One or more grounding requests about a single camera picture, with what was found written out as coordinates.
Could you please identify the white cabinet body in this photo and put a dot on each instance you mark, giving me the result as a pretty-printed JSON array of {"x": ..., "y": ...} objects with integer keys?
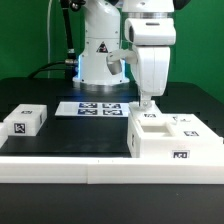
[{"x": 157, "y": 142}]

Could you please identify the white marker base plate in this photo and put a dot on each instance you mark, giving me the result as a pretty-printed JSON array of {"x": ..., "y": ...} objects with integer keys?
[{"x": 92, "y": 109}]

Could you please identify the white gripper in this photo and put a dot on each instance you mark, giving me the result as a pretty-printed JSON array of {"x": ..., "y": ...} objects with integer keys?
[{"x": 151, "y": 40}]

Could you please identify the white cabinet door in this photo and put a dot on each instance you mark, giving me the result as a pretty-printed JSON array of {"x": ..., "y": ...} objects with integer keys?
[
  {"x": 188, "y": 125},
  {"x": 148, "y": 115}
]

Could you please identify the white cabinet top block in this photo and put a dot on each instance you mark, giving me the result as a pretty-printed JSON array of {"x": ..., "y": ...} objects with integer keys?
[{"x": 26, "y": 119}]

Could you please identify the white U-shaped fence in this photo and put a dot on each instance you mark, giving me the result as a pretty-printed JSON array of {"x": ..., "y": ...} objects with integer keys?
[{"x": 204, "y": 168}]

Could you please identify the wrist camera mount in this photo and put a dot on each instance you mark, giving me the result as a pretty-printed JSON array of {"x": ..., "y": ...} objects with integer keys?
[{"x": 114, "y": 59}]

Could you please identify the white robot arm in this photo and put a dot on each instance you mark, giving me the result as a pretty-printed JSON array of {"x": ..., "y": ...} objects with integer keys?
[{"x": 117, "y": 32}]

